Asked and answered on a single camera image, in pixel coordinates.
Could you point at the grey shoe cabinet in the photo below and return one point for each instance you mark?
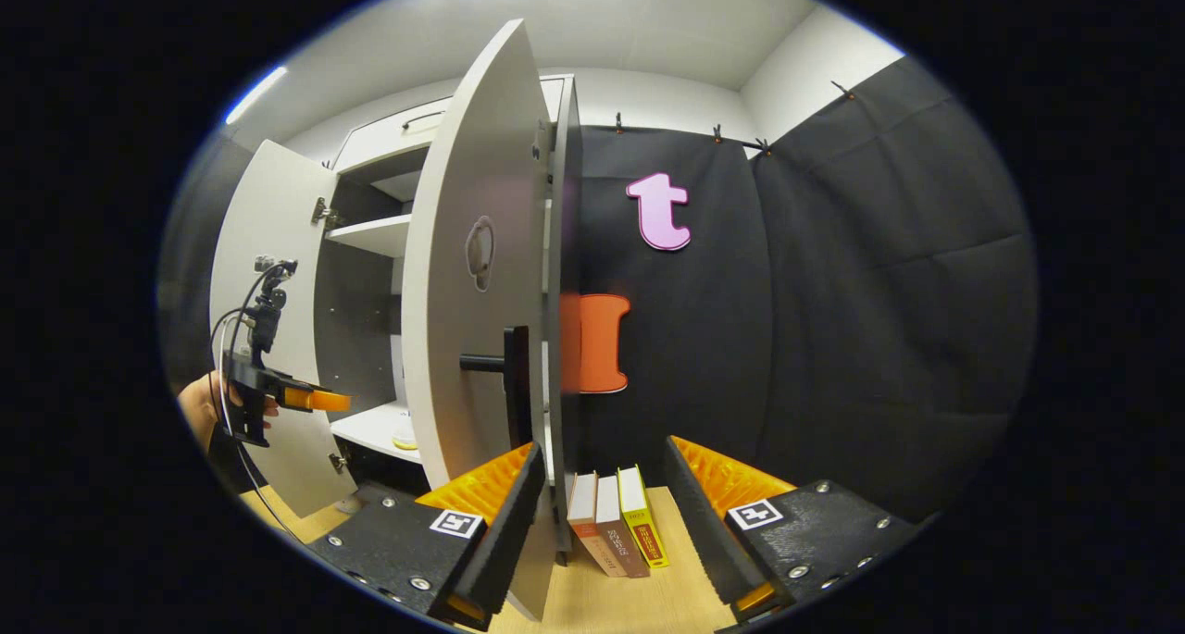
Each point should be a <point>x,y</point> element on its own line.
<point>370,236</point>

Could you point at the grey cabinet drawer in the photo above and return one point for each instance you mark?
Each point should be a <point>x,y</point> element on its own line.
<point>389,143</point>

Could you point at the long ceiling light strip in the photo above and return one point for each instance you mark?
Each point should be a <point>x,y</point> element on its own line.
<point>256,94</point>

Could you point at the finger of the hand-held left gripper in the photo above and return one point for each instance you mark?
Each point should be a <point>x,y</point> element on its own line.
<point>319,400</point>

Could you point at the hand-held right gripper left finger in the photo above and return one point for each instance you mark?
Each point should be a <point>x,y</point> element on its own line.
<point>505,532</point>

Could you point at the brown book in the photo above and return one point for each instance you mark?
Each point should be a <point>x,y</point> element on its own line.
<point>618,532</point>

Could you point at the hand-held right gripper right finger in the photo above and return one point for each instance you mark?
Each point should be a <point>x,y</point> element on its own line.
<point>704,532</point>

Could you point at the grey shoe cabinet door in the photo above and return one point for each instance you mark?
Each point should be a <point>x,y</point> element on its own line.
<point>481,153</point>
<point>268,227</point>

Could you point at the yellow book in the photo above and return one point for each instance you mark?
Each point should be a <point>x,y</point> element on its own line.
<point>643,518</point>

